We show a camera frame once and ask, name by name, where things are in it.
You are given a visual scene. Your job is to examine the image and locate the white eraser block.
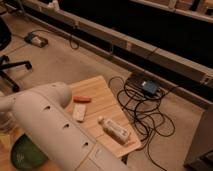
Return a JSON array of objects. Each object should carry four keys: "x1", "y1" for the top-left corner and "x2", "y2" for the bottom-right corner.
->
[{"x1": 72, "y1": 104, "x2": 86, "y2": 122}]

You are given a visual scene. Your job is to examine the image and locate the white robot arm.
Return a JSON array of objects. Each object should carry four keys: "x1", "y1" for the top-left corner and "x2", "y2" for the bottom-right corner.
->
[{"x1": 0, "y1": 82, "x2": 131, "y2": 171}]

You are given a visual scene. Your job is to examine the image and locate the blue power adapter box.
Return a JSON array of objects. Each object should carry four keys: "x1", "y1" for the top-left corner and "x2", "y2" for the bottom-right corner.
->
[{"x1": 141, "y1": 80, "x2": 159, "y2": 96}]

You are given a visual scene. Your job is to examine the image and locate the blue floor power box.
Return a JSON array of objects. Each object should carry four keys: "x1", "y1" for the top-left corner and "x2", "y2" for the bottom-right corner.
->
[{"x1": 24, "y1": 33, "x2": 48, "y2": 48}]

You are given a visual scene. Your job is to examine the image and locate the green round plate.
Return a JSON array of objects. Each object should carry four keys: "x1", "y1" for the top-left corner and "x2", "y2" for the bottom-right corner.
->
[{"x1": 10, "y1": 134, "x2": 48, "y2": 171}]

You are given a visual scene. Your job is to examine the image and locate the black office chair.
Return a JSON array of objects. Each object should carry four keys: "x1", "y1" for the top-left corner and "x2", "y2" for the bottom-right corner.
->
[{"x1": 0, "y1": 17, "x2": 32, "y2": 92}]

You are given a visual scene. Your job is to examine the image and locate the dark cabinet corner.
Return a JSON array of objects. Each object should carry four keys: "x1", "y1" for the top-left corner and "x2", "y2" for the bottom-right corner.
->
[{"x1": 184, "y1": 105, "x2": 213, "y2": 171}]

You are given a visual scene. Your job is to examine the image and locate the tangled black cables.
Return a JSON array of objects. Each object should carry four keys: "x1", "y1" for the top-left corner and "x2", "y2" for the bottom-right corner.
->
[{"x1": 108, "y1": 74, "x2": 177, "y2": 171}]

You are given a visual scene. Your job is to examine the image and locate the long metal shelf rail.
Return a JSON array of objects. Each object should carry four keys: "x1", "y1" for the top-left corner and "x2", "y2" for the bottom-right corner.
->
[{"x1": 22, "y1": 0, "x2": 213, "y2": 88}]

